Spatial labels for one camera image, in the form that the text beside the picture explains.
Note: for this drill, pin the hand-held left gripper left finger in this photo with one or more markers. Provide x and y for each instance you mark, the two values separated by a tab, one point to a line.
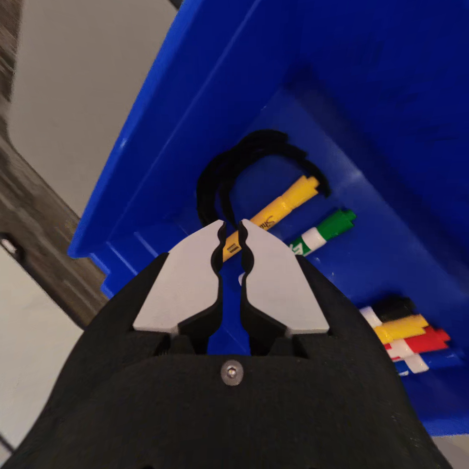
179	285

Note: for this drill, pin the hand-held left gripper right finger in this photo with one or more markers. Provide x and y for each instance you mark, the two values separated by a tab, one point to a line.
282	285

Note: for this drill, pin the blue plastic bin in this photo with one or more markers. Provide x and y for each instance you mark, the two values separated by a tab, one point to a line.
329	73

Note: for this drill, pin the yellow highlighter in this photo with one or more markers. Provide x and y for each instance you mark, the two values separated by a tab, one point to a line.
293	194

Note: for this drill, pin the black capped marker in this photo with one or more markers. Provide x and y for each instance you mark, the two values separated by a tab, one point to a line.
395	307

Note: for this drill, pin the yellow capped marker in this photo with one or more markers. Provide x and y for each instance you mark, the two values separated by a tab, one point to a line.
403	326

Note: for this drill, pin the blue capped marker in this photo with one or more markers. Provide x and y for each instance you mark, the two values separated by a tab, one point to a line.
416	363

